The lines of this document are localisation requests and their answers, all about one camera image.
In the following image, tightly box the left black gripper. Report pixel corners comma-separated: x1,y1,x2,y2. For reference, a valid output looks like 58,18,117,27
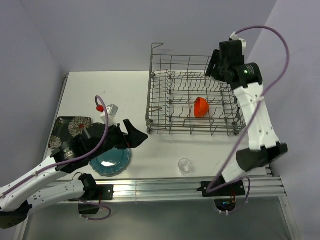
89,118,148,159

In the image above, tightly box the teal scalloped plate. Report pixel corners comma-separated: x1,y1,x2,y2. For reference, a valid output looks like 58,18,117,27
89,148,132,177

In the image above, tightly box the orange plastic bowl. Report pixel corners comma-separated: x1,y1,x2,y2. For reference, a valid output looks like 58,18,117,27
193,97,210,118

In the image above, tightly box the clear drinking glass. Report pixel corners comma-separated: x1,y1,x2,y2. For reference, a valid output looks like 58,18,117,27
178,158,192,174

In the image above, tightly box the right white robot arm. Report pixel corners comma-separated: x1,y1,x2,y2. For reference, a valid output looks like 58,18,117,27
205,40,288,195

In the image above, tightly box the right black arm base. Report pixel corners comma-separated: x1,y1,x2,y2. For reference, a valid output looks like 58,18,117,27
196,180,246,198

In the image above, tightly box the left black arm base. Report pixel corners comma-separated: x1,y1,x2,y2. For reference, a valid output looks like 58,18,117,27
78,184,114,221

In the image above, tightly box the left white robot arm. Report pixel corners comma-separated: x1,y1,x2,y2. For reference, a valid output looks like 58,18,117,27
0,119,148,229

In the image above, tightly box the black floral square plate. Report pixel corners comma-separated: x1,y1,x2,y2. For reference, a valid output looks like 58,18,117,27
48,116,92,149

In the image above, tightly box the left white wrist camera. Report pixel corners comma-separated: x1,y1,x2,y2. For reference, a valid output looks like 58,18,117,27
96,104,119,127

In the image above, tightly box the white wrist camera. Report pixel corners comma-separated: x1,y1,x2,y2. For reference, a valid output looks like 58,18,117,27
96,104,119,127
229,31,247,51

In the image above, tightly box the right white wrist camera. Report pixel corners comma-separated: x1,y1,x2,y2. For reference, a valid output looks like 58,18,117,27
229,31,247,51

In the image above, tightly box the grey wire dish rack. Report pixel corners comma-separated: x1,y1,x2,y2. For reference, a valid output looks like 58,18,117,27
145,43,246,136

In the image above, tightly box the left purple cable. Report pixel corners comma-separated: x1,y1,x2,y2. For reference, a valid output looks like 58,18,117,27
0,95,111,198

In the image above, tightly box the aluminium mounting rail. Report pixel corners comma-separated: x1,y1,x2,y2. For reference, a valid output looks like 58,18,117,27
44,166,287,205

